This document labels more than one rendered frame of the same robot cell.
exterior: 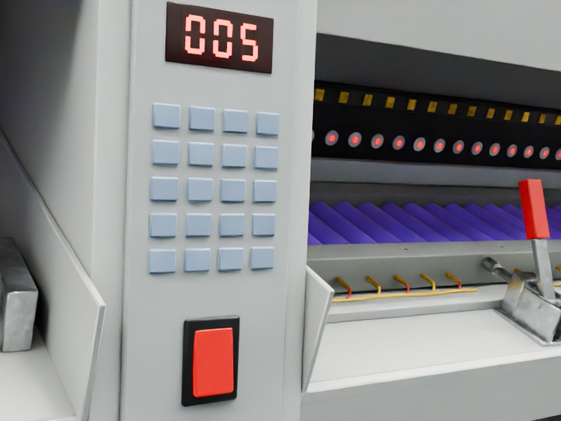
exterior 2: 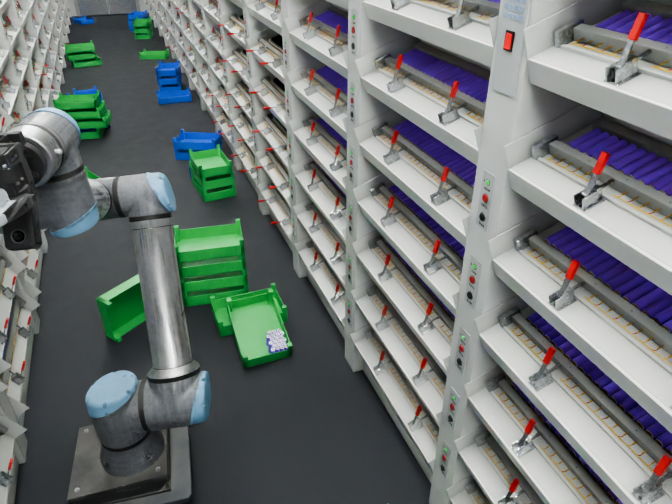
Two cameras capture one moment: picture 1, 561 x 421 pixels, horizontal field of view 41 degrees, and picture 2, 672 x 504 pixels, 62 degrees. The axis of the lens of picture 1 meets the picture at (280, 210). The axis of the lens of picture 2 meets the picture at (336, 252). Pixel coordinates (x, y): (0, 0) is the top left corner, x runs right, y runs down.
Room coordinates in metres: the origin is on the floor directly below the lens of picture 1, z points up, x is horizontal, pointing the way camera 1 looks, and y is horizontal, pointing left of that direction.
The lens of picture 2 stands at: (0.19, -1.02, 1.57)
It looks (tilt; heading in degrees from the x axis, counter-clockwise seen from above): 32 degrees down; 101
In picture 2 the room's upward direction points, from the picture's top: straight up
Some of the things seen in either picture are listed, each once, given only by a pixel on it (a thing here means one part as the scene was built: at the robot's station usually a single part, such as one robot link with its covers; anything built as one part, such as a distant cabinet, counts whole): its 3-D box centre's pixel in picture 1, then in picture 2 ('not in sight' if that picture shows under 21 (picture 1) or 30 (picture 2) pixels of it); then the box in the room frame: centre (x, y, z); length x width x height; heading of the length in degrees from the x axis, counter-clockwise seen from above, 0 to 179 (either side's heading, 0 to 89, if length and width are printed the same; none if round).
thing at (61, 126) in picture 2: not in sight; (45, 141); (-0.47, -0.22, 1.22); 0.12 x 0.09 x 0.10; 108
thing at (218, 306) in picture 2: not in sight; (248, 308); (-0.57, 0.84, 0.04); 0.30 x 0.20 x 0.08; 32
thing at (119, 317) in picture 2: not in sight; (136, 302); (-1.03, 0.71, 0.10); 0.30 x 0.08 x 0.20; 67
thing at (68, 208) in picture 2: not in sight; (61, 199); (-0.48, -0.22, 1.11); 0.12 x 0.09 x 0.12; 18
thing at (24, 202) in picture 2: not in sight; (11, 204); (-0.38, -0.43, 1.22); 0.09 x 0.05 x 0.02; 108
